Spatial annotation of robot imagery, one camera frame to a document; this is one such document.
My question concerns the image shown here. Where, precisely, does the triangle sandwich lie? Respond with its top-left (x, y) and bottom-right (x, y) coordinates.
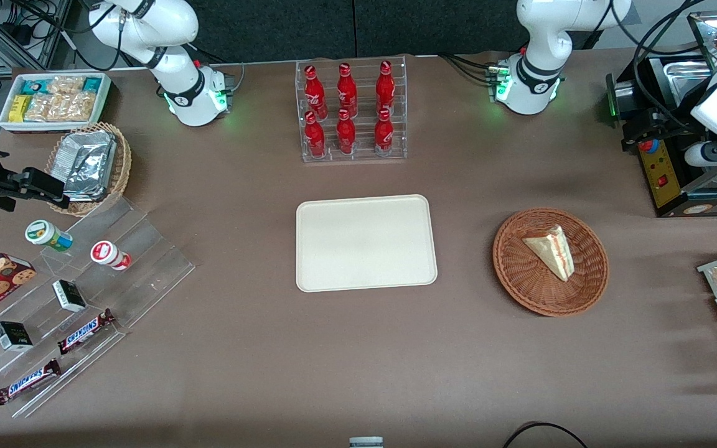
top-left (522, 225), bottom-right (576, 282)

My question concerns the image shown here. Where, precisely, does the cream plastic tray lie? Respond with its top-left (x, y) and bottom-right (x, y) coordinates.
top-left (296, 194), bottom-right (438, 293)

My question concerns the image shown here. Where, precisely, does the light tan wicker basket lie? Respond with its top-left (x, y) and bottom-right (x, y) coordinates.
top-left (45, 121), bottom-right (133, 218)

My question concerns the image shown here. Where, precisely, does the Snickers chocolate bar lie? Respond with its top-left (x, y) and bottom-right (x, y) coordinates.
top-left (57, 308), bottom-right (117, 356)
top-left (0, 358), bottom-right (62, 406)

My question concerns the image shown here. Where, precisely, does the black base cable bundle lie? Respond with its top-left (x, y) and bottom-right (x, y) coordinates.
top-left (438, 52), bottom-right (499, 86)

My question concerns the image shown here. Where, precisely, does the red cola bottle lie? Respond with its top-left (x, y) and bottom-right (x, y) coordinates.
top-left (375, 60), bottom-right (396, 116)
top-left (373, 108), bottom-right (395, 157)
top-left (336, 62), bottom-right (359, 118)
top-left (304, 65), bottom-right (328, 120)
top-left (335, 109), bottom-right (357, 156)
top-left (304, 111), bottom-right (327, 159)

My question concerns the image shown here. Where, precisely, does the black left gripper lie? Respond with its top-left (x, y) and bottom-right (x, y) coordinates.
top-left (621, 103), bottom-right (705, 154)

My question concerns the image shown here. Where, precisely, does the clear cracker bag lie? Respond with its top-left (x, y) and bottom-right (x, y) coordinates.
top-left (47, 75), bottom-right (86, 98)
top-left (25, 93), bottom-right (64, 123)
top-left (60, 91), bottom-right (98, 123)

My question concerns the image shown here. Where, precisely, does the black hanging cable bundle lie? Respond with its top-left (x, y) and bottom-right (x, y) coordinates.
top-left (631, 0), bottom-right (711, 125)

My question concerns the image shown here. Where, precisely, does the aluminium frame shelf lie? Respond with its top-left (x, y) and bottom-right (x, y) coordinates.
top-left (0, 0), bottom-right (74, 77)

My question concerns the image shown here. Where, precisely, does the small black carton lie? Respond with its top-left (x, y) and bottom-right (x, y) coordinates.
top-left (0, 320), bottom-right (34, 353)
top-left (52, 279), bottom-right (88, 314)

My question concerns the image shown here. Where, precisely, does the black countertop oven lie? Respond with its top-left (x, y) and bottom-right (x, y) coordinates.
top-left (605, 11), bottom-right (717, 219)

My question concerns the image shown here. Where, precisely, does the red label white cup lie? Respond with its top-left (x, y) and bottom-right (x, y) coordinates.
top-left (90, 240), bottom-right (133, 272)

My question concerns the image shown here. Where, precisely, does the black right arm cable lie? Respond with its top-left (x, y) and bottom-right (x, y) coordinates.
top-left (9, 0), bottom-right (124, 72)

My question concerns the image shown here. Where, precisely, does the yellow snack pack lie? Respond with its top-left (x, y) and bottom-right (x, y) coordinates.
top-left (8, 94), bottom-right (32, 124)

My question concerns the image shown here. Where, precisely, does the green lid yogurt cup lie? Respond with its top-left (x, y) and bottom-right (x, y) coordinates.
top-left (24, 219), bottom-right (75, 253)

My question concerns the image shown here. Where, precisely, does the clear acrylic stepped stand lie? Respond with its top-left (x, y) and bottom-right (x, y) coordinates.
top-left (0, 195), bottom-right (197, 419)

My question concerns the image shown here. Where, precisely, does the brown round wicker basket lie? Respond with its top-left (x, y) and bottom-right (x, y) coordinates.
top-left (492, 207), bottom-right (610, 317)

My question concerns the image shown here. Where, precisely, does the silver foil packet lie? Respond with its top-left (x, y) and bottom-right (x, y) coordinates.
top-left (59, 130), bottom-right (118, 202)

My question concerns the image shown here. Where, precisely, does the clear acrylic bottle rack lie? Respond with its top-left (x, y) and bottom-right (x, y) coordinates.
top-left (295, 55), bottom-right (408, 164)

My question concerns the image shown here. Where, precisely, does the black looped cable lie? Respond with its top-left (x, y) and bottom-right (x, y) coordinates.
top-left (500, 421), bottom-right (591, 448)

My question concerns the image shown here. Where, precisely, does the white rectangular snack bin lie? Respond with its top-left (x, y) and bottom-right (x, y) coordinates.
top-left (0, 72), bottom-right (113, 134)

